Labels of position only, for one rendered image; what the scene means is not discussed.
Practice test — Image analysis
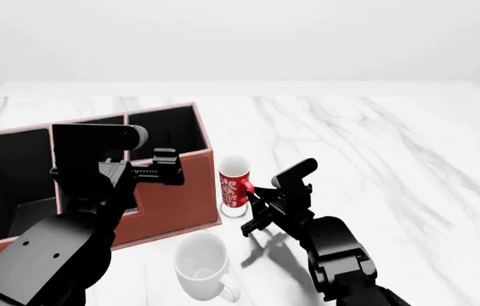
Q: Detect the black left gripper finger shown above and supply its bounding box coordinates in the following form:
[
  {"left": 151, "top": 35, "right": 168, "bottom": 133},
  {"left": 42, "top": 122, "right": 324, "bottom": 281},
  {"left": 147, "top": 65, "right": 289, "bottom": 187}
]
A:
[
  {"left": 159, "top": 164, "right": 186, "bottom": 186},
  {"left": 151, "top": 147, "right": 180, "bottom": 167}
]

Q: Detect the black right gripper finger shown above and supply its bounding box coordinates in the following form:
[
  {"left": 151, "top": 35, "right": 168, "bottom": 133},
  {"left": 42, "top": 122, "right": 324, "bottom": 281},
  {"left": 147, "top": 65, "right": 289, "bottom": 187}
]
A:
[
  {"left": 245, "top": 185, "right": 282, "bottom": 221},
  {"left": 240, "top": 214, "right": 277, "bottom": 238}
]

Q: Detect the red mug with white pattern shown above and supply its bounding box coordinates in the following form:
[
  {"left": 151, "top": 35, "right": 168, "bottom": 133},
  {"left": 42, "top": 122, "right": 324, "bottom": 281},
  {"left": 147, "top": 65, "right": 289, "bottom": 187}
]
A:
[{"left": 217, "top": 155, "right": 257, "bottom": 209}]

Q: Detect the red-brown leather compartment caddy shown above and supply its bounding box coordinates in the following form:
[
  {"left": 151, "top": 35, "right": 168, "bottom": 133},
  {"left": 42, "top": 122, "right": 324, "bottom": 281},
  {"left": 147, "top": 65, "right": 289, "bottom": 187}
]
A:
[{"left": 0, "top": 101, "right": 223, "bottom": 268}]

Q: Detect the plain white mug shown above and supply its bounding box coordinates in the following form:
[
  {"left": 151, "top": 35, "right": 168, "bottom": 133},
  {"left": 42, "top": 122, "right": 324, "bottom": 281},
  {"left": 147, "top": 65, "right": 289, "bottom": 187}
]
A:
[{"left": 172, "top": 230, "right": 242, "bottom": 303}]

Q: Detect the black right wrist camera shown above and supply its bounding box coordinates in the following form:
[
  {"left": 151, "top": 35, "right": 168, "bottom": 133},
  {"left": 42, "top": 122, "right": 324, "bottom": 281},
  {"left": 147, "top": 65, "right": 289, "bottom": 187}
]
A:
[{"left": 270, "top": 157, "right": 319, "bottom": 192}]

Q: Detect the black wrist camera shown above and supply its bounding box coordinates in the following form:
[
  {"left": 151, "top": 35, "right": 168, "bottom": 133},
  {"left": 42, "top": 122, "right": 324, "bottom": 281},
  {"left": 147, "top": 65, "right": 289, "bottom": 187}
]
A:
[
  {"left": 50, "top": 122, "right": 150, "bottom": 162},
  {"left": 270, "top": 157, "right": 319, "bottom": 192}
]

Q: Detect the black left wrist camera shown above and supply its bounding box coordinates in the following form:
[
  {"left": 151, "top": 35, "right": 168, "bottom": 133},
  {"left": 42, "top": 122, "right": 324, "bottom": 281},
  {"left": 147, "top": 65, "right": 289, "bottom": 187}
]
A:
[{"left": 50, "top": 122, "right": 150, "bottom": 162}]

